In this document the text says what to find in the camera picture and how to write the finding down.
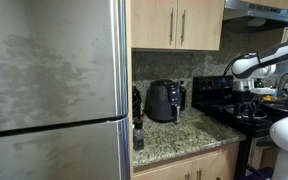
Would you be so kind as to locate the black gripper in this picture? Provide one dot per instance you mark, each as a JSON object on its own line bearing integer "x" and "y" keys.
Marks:
{"x": 244, "y": 95}

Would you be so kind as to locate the black air fryer drawer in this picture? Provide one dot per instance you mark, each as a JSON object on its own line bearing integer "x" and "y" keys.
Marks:
{"x": 177, "y": 113}

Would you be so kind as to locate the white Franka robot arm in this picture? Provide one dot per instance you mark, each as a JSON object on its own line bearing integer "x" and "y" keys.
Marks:
{"x": 277, "y": 53}

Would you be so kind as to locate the black frying pan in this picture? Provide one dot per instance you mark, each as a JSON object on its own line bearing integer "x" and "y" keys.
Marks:
{"x": 230, "y": 109}

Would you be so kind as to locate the yellow sponge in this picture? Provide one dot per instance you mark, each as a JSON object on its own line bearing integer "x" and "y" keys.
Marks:
{"x": 268, "y": 98}

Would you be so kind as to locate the green glass bottle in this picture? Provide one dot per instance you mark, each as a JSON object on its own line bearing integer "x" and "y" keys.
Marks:
{"x": 258, "y": 83}

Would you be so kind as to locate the wide dark skillet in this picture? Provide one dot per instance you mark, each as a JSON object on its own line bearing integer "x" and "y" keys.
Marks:
{"x": 282, "y": 106}

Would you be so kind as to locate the black electric stove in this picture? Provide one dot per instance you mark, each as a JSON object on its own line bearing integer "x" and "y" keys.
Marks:
{"x": 214, "y": 96}

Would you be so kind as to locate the light wood base cabinet door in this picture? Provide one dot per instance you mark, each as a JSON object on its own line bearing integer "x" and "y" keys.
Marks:
{"x": 217, "y": 163}
{"x": 164, "y": 172}

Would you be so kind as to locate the purple fabric item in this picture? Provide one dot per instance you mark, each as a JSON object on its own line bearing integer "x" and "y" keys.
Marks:
{"x": 260, "y": 173}

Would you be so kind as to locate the black bottle with cap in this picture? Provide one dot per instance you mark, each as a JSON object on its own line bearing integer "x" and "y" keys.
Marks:
{"x": 182, "y": 96}

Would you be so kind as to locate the black air fryer body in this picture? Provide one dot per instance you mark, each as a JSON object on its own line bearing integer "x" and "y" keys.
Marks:
{"x": 159, "y": 96}

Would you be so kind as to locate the stainless steel range hood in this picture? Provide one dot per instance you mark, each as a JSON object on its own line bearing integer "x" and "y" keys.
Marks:
{"x": 257, "y": 13}

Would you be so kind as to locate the dark glass bottle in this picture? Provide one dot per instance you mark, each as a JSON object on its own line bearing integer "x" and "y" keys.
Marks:
{"x": 136, "y": 103}

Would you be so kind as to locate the small dark spice grinder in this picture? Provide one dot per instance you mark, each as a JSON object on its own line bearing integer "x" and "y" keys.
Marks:
{"x": 138, "y": 135}

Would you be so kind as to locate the stainless steel refrigerator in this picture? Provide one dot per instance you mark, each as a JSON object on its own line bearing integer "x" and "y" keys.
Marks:
{"x": 50, "y": 83}

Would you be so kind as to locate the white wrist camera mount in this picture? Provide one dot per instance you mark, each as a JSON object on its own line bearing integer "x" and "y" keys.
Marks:
{"x": 264, "y": 90}

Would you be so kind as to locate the light wood wall cabinet door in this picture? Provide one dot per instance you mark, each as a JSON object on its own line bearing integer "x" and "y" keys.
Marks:
{"x": 202, "y": 23}
{"x": 150, "y": 23}

